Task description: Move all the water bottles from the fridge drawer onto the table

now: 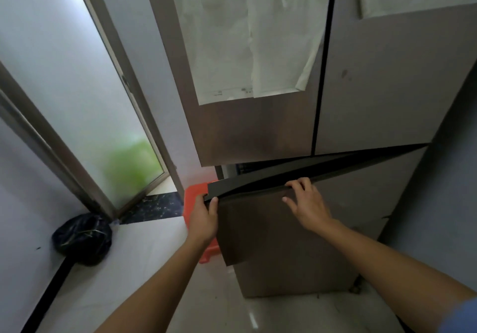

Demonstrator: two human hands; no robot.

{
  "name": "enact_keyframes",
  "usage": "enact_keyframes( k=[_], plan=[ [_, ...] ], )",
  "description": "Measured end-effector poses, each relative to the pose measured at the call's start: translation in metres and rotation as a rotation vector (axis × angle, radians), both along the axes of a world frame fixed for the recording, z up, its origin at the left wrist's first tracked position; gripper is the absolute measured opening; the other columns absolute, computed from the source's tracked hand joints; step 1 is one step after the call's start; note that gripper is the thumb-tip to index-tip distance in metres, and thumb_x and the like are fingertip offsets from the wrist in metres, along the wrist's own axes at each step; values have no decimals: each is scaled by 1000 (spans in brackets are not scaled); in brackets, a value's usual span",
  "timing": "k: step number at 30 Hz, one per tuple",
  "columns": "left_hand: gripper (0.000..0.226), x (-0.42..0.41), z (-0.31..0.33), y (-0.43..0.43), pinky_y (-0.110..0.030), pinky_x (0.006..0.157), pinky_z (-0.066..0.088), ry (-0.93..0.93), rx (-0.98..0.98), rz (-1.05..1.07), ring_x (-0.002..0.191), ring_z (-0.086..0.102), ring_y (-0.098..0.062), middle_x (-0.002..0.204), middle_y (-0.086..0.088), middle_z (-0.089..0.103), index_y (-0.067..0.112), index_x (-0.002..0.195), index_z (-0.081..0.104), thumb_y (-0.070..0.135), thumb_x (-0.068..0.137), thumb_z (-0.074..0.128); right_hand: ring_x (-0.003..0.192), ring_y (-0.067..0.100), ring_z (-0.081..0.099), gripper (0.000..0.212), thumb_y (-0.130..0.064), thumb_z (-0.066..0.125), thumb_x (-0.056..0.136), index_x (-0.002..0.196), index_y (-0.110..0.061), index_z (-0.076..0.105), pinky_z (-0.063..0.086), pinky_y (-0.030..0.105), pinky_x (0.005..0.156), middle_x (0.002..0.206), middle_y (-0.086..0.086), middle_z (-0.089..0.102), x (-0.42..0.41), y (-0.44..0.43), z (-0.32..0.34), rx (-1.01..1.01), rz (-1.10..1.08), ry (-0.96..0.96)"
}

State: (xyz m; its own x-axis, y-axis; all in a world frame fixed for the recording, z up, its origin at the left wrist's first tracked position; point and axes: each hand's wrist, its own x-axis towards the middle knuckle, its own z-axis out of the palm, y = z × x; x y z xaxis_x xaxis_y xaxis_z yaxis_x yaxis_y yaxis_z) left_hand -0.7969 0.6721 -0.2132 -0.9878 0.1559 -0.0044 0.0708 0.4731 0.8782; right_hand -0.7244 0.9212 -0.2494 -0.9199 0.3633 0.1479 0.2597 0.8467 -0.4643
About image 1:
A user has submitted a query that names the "person's left hand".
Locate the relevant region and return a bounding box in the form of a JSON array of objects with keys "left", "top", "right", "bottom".
[{"left": 186, "top": 194, "right": 220, "bottom": 250}]

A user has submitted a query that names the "person's right hand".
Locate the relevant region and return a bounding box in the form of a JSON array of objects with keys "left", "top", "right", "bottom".
[{"left": 282, "top": 177, "right": 334, "bottom": 235}]

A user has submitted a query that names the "fridge compartment door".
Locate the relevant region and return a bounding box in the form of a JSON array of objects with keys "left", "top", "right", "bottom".
[{"left": 204, "top": 143, "right": 431, "bottom": 267}]

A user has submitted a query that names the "beige refrigerator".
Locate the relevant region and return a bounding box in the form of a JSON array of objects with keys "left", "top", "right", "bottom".
[{"left": 141, "top": 0, "right": 477, "bottom": 299}]

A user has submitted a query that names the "person's right forearm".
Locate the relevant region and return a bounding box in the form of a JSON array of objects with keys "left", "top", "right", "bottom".
[{"left": 317, "top": 219, "right": 477, "bottom": 332}]

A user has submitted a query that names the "person's left forearm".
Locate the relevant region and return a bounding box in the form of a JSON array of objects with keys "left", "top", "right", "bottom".
[{"left": 95, "top": 236, "right": 209, "bottom": 333}]

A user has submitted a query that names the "person's blue right sleeve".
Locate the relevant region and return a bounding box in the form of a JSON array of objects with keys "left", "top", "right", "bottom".
[{"left": 438, "top": 297, "right": 477, "bottom": 333}]

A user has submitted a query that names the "orange plastic stool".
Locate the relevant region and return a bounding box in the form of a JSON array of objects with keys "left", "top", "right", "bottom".
[{"left": 182, "top": 183, "right": 221, "bottom": 264}]

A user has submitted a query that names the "black trash bag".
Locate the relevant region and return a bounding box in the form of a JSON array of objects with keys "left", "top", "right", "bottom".
[{"left": 52, "top": 212, "right": 113, "bottom": 266}]

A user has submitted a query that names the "frosted glass door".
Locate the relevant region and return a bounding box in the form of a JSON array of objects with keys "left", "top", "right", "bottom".
[
  {"left": 0, "top": 0, "right": 166, "bottom": 214},
  {"left": 71, "top": 0, "right": 187, "bottom": 199}
]

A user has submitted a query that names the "wide paper sheet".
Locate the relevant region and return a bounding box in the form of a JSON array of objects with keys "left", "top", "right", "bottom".
[{"left": 170, "top": 0, "right": 332, "bottom": 106}]

